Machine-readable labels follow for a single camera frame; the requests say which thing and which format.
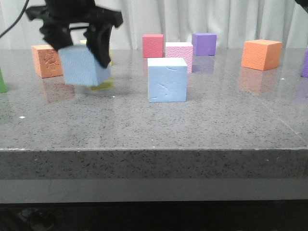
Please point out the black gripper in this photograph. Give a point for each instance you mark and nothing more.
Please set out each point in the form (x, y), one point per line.
(57, 15)

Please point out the light blue foam block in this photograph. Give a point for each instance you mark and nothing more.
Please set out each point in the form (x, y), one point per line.
(80, 66)
(167, 80)

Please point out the yellow foam block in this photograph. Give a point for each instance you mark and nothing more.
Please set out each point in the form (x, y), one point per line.
(84, 41)

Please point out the left orange foam block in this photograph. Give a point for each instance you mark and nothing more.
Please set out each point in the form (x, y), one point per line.
(47, 61)

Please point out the orange foam block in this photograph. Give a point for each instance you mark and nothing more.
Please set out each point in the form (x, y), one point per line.
(47, 61)
(261, 54)

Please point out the red foam block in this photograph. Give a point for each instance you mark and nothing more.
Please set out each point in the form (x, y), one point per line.
(152, 45)

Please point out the green foam block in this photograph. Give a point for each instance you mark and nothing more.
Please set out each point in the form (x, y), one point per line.
(2, 84)

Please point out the pink foam block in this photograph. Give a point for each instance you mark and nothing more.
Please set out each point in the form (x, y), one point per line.
(180, 50)

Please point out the purple foam block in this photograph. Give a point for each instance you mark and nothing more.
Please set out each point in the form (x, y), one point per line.
(204, 44)

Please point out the right orange foam block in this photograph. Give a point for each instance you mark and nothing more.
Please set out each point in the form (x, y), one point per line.
(261, 54)

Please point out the purple block at right edge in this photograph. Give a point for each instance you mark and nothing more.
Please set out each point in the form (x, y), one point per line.
(304, 70)

